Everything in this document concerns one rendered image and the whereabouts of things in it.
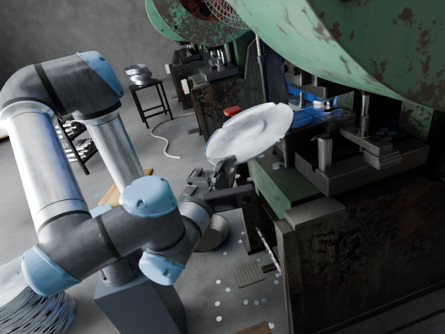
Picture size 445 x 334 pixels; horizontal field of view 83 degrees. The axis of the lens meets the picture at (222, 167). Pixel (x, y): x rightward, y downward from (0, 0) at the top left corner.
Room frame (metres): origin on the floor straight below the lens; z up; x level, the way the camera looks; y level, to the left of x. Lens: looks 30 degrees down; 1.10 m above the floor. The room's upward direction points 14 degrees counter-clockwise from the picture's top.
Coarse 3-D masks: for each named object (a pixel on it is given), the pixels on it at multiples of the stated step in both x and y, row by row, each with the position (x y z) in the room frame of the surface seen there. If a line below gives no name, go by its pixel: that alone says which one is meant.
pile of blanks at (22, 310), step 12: (24, 300) 0.71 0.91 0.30; (36, 300) 0.74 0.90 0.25; (48, 300) 0.76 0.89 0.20; (60, 300) 0.80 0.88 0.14; (72, 300) 0.86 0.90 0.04; (0, 312) 0.66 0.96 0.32; (12, 312) 0.67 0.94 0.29; (24, 312) 0.69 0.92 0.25; (36, 312) 0.71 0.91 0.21; (48, 312) 0.74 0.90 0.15; (60, 312) 0.76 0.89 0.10; (72, 312) 0.80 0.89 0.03; (0, 324) 0.65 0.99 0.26; (12, 324) 0.66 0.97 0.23; (24, 324) 0.68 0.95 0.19; (36, 324) 0.69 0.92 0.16; (48, 324) 0.71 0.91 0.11; (60, 324) 0.73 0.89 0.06
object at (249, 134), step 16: (256, 112) 0.79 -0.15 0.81; (272, 112) 0.73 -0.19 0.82; (288, 112) 0.68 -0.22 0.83; (240, 128) 0.73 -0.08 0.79; (256, 128) 0.68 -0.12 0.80; (272, 128) 0.64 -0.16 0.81; (288, 128) 0.59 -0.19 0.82; (208, 144) 0.75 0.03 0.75; (224, 144) 0.70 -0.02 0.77; (240, 144) 0.64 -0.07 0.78; (256, 144) 0.60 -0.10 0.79; (272, 144) 0.56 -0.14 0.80; (208, 160) 0.65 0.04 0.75; (240, 160) 0.57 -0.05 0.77
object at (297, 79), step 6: (282, 66) 0.75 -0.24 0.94; (288, 66) 0.73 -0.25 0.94; (294, 66) 0.69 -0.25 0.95; (288, 72) 0.74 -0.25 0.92; (294, 72) 0.68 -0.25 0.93; (300, 72) 0.67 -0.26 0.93; (306, 72) 0.67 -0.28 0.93; (288, 78) 0.74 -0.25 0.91; (294, 78) 0.71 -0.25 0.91; (300, 78) 0.68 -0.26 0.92; (306, 78) 0.67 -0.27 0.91; (312, 78) 0.67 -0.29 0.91; (318, 78) 0.65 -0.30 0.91; (300, 84) 0.68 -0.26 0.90; (306, 84) 0.67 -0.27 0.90; (312, 84) 0.67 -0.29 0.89; (318, 84) 0.65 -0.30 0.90; (324, 84) 0.65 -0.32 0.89
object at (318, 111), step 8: (328, 104) 0.78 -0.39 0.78; (312, 112) 0.75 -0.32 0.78; (320, 112) 0.74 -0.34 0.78; (328, 112) 0.72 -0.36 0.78; (336, 112) 0.71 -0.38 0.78; (328, 120) 0.66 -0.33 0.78; (336, 120) 0.66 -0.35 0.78; (344, 120) 0.66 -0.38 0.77; (352, 120) 0.66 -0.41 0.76; (320, 128) 0.69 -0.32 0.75; (328, 128) 0.65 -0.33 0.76; (336, 128) 0.66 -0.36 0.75
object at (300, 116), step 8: (296, 112) 0.78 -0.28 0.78; (304, 112) 0.77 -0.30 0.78; (296, 120) 0.71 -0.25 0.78; (304, 120) 0.69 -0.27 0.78; (312, 120) 0.69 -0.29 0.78; (320, 120) 0.68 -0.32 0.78; (296, 128) 0.66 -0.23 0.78; (304, 128) 0.65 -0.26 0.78; (312, 128) 0.65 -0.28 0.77; (288, 136) 0.64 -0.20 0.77; (296, 136) 0.67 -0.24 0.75; (304, 136) 0.67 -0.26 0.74; (280, 144) 0.69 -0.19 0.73; (288, 144) 0.66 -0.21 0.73; (296, 144) 0.67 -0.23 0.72; (304, 144) 0.67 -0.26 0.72; (272, 152) 0.74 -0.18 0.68; (280, 152) 0.69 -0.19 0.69; (288, 152) 0.66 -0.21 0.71; (280, 160) 0.68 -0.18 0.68; (288, 160) 0.66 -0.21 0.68
